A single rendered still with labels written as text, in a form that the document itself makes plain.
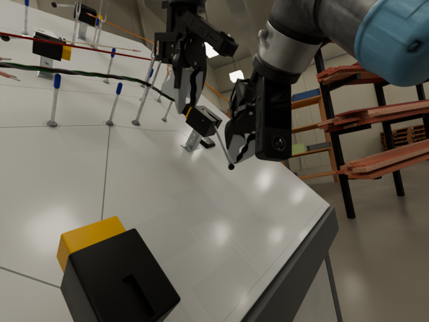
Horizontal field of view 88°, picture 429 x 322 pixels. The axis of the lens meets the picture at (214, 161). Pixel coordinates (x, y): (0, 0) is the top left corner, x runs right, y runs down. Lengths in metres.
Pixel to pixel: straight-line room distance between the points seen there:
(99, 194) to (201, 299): 0.18
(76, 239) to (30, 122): 0.29
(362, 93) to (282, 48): 10.04
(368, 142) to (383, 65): 10.00
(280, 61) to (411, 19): 0.14
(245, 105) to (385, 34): 0.20
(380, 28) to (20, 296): 0.36
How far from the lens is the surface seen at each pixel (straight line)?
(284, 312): 0.39
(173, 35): 0.49
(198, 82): 0.51
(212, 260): 0.33
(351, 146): 10.10
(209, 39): 0.45
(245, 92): 0.38
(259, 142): 0.31
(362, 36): 0.24
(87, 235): 0.19
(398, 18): 0.23
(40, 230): 0.30
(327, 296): 0.73
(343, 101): 10.17
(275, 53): 0.32
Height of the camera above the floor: 1.05
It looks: level
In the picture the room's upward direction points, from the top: 12 degrees counter-clockwise
